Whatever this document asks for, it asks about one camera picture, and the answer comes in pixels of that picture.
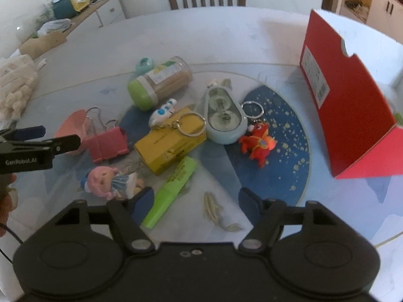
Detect yellow cardboard box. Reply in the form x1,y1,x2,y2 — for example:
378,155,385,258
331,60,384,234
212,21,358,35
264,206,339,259
134,107,208,176

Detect white sideboard with wooden top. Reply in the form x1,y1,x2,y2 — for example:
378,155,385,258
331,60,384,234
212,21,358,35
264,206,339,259
18,0,127,61

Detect pink haired doll figurine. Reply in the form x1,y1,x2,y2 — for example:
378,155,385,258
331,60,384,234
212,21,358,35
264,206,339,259
80,166,146,201

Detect red horse keychain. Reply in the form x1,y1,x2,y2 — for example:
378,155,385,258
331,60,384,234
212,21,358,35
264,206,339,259
238,101,278,168

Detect pink binder clip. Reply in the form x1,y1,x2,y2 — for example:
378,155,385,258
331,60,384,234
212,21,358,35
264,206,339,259
84,107,130,164

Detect white knitted cloth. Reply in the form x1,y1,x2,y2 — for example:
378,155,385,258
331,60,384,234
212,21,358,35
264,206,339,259
0,54,48,124

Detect thin black cable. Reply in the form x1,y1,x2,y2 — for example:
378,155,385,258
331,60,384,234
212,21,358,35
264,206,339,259
0,223,25,265

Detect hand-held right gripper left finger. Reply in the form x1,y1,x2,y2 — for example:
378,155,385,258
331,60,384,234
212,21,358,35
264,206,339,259
55,187,155,255

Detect white blue airplane keychain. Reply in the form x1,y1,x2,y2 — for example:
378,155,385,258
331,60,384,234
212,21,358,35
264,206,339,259
148,98,207,138

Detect person's left hand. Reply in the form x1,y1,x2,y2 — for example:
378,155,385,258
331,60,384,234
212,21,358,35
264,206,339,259
0,174,18,238

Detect teal and yellow tissue box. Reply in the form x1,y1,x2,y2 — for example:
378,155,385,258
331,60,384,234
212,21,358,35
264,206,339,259
51,0,92,20

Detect white plastic bag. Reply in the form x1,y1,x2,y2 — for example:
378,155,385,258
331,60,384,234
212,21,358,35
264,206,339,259
37,18,72,37

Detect pink plastic dish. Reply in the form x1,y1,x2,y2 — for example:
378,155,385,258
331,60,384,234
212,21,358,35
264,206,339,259
53,109,91,157

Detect small teal round case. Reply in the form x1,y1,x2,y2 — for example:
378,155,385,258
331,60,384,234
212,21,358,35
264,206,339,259
135,57,155,77

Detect red cardboard box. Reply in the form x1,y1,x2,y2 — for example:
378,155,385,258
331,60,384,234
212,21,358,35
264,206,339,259
299,9,403,180

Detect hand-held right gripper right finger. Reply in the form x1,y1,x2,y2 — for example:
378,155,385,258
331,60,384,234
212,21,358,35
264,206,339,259
239,188,339,255

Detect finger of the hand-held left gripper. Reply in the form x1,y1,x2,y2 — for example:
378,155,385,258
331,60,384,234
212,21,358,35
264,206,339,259
0,134,81,157
0,126,46,143

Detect grey cabinet with dark handles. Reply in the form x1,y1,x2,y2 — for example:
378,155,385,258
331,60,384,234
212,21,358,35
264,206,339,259
366,0,403,45

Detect green highlighter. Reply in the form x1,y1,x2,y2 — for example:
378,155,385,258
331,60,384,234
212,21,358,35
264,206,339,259
141,156,198,229

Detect toothpick jar with green lid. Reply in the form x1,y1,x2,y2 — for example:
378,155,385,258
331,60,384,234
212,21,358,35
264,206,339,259
127,56,193,111

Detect light blue correction tape dispenser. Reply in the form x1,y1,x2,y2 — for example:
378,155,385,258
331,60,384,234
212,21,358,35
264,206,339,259
194,80,249,145

